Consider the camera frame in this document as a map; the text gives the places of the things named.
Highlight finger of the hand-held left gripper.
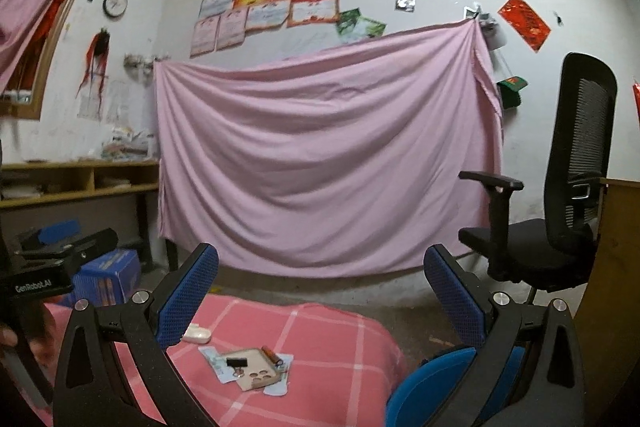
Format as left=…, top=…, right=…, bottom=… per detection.
left=20, top=228, right=119, bottom=268
left=17, top=219, right=81, bottom=249

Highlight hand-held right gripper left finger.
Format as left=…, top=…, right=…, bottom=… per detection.
left=52, top=242, right=221, bottom=427

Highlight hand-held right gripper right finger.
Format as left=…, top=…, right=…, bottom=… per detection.
left=422, top=243, right=586, bottom=427

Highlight white oval object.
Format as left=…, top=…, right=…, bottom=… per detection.
left=181, top=323, right=212, bottom=343

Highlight blue plastic bucket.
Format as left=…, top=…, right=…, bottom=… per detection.
left=385, top=342, right=531, bottom=427

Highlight beige phone case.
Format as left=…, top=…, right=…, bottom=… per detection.
left=235, top=347, right=280, bottom=394

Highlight person's left hand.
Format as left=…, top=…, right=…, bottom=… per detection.
left=0, top=302, right=58, bottom=360

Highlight blue cardboard box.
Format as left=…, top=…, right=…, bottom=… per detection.
left=47, top=248, right=142, bottom=308

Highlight wooden shelf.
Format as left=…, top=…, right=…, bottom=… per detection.
left=0, top=159, right=161, bottom=273

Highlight papers in shelf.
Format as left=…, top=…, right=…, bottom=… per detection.
left=0, top=179, right=43, bottom=201

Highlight stack of newspapers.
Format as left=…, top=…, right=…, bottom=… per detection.
left=101, top=127, right=160, bottom=160

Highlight pink plaid blanket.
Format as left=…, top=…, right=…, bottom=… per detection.
left=42, top=292, right=408, bottom=427

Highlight wooden board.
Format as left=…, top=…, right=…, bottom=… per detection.
left=572, top=177, right=640, bottom=427

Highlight red tassel decoration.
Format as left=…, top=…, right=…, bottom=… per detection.
left=76, top=29, right=112, bottom=98

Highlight black office chair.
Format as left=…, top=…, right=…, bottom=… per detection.
left=457, top=52, right=618, bottom=303

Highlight pink hanging sheet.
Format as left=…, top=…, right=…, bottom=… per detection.
left=152, top=18, right=505, bottom=279

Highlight green cap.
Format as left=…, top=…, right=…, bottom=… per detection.
left=496, top=77, right=529, bottom=110

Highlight white hanging bag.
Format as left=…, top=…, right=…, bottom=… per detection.
left=477, top=14, right=508, bottom=51

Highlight green photo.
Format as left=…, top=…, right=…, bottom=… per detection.
left=336, top=8, right=362, bottom=36
left=352, top=17, right=387, bottom=42

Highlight paper wall calendar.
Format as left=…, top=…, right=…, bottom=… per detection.
left=77, top=79, right=131, bottom=124

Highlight wooden window frame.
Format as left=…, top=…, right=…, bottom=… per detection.
left=0, top=0, right=101, bottom=120

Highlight red wall poster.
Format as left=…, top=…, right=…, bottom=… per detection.
left=497, top=0, right=552, bottom=54

